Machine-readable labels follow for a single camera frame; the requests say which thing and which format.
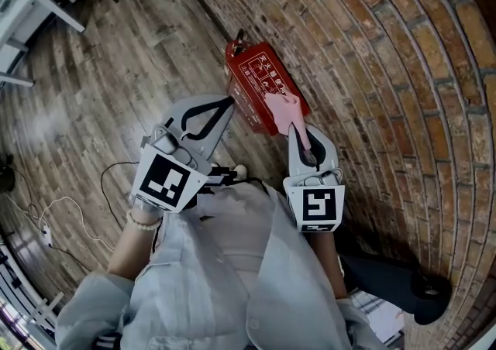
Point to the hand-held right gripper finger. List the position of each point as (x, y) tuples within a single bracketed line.
[(330, 151), (294, 158)]

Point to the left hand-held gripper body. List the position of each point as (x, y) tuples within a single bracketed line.
[(166, 182)]

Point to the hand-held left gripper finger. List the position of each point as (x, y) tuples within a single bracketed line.
[(221, 135), (176, 114)]

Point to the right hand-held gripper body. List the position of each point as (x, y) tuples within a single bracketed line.
[(317, 205)]

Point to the pink cloth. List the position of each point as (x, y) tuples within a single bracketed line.
[(284, 112)]

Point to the red fire extinguisher box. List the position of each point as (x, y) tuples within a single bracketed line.
[(252, 81)]

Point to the person's left forearm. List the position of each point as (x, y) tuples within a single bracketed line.
[(129, 251)]

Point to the person's right forearm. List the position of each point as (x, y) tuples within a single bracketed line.
[(327, 263)]

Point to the white shoe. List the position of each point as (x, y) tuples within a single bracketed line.
[(240, 170)]

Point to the black waist device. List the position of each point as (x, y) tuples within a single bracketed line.
[(221, 178)]

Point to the white inner top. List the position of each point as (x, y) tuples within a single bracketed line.
[(240, 232)]

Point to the light grey shirt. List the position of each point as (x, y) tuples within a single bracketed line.
[(193, 282)]

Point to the white gridded box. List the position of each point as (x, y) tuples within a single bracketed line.
[(379, 317)]

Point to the white power strip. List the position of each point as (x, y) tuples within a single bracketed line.
[(47, 234)]

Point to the black adapter block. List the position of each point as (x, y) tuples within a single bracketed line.
[(5, 178)]

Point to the white table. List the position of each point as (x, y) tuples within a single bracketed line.
[(27, 0)]

